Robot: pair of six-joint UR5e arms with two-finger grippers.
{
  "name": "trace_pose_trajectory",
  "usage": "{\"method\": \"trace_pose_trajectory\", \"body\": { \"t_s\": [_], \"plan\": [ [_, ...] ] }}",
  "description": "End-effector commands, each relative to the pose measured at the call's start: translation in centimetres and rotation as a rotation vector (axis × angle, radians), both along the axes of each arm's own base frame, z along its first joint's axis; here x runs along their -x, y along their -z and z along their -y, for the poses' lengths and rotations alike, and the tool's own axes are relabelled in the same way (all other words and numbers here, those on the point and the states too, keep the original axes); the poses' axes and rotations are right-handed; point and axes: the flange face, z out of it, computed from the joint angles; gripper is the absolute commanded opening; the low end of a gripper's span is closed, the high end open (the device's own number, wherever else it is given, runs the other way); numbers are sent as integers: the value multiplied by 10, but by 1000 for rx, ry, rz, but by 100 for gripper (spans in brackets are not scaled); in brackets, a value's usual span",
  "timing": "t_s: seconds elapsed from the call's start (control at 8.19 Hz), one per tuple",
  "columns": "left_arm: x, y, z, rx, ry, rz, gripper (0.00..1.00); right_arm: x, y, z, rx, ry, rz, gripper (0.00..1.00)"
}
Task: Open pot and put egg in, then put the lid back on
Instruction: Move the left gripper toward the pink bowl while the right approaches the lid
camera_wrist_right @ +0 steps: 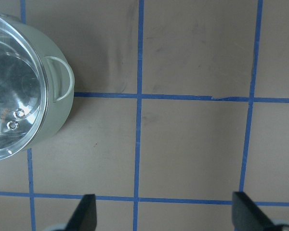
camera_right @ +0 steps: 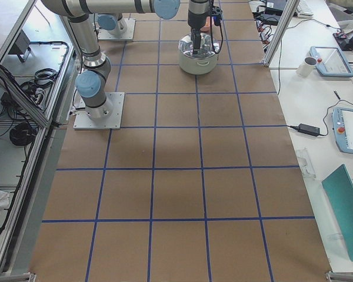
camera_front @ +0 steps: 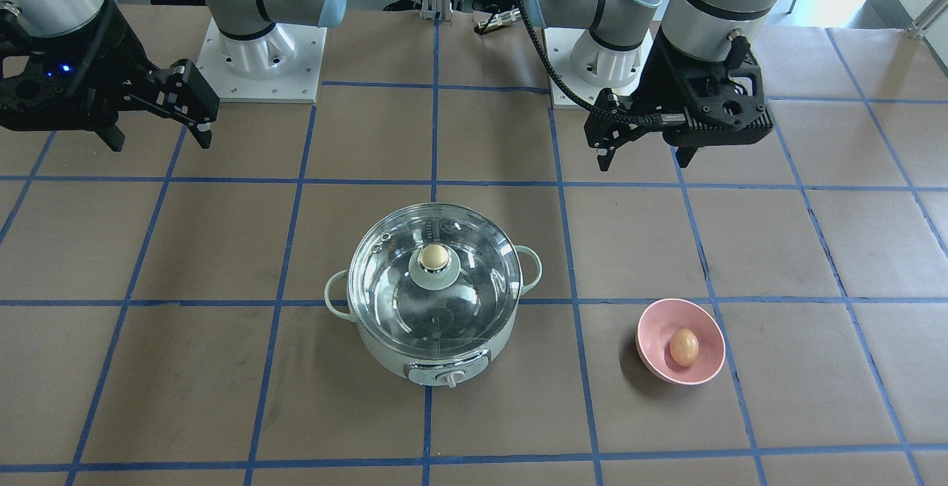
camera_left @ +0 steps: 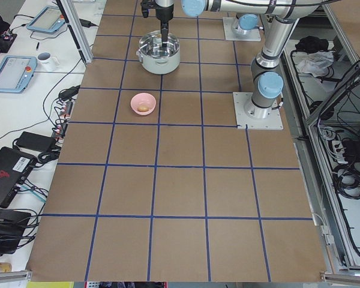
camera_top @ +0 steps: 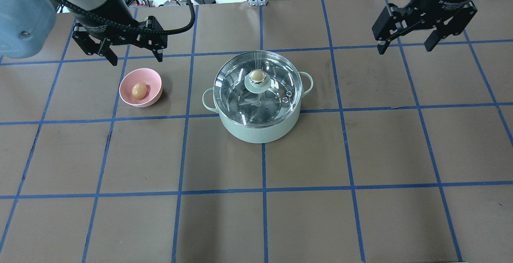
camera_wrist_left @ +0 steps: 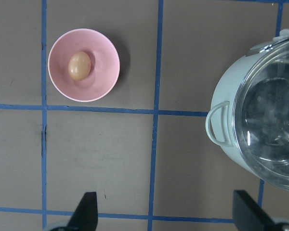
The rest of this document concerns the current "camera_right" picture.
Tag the aluminium frame post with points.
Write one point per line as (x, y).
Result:
(285, 19)

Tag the black power adapter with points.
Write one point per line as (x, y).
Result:
(308, 130)

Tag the teach pendant far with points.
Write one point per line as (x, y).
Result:
(331, 62)

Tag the teach pendant near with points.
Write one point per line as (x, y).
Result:
(342, 119)

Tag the green cutting mat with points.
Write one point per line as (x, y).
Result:
(339, 189)

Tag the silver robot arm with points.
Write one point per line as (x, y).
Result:
(91, 82)
(112, 23)

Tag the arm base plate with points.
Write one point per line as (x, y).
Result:
(103, 35)
(108, 116)

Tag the white mug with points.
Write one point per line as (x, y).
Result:
(306, 67)

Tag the mint green electric pot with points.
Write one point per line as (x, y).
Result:
(204, 61)

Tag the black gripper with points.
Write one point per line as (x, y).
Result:
(196, 22)

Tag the teach pendant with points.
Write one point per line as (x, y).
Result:
(342, 119)
(331, 62)

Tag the clear plastic holder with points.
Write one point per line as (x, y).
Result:
(305, 163)

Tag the brown paper table cover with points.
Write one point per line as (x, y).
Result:
(200, 183)

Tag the pink bowl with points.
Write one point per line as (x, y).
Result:
(207, 27)

